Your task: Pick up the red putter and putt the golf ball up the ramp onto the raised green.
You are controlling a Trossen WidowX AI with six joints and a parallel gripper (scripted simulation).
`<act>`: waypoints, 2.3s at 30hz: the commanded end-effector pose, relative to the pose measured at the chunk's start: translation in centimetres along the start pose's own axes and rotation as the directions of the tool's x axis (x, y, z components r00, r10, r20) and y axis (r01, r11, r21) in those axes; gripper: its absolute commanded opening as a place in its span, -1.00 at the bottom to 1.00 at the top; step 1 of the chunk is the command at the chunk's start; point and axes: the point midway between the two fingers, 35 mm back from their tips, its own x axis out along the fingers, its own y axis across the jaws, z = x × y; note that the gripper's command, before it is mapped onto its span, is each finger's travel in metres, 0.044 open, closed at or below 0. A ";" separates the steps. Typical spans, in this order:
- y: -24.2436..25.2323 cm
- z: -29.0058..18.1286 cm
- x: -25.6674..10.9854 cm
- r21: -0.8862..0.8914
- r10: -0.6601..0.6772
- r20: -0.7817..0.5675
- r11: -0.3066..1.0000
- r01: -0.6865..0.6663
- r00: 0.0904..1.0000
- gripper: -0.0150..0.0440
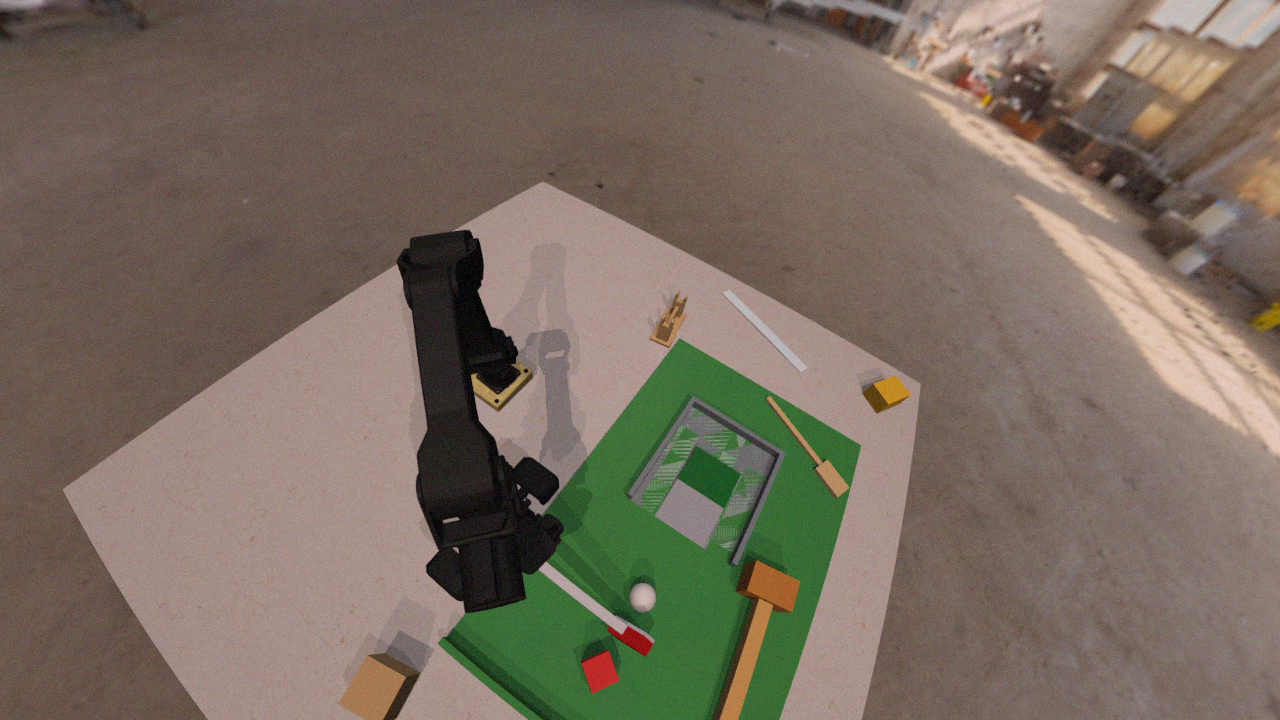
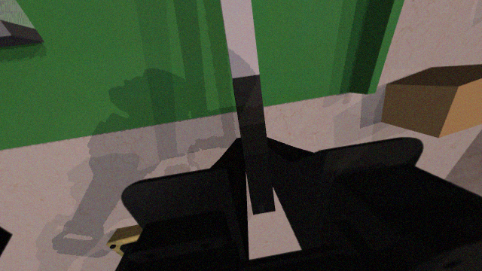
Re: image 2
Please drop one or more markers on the green mat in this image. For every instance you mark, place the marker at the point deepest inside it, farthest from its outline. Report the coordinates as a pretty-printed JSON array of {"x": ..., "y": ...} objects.
[{"x": 111, "y": 65}]

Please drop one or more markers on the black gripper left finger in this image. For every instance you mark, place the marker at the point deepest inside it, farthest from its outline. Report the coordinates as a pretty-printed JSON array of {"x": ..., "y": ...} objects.
[{"x": 221, "y": 187}]

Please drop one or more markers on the black and grey putter shaft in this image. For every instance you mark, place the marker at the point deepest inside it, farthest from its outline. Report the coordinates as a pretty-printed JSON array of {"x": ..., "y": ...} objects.
[{"x": 242, "y": 52}]

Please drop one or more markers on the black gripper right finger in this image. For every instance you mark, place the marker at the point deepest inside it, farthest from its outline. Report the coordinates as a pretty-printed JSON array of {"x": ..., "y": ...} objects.
[{"x": 303, "y": 180}]

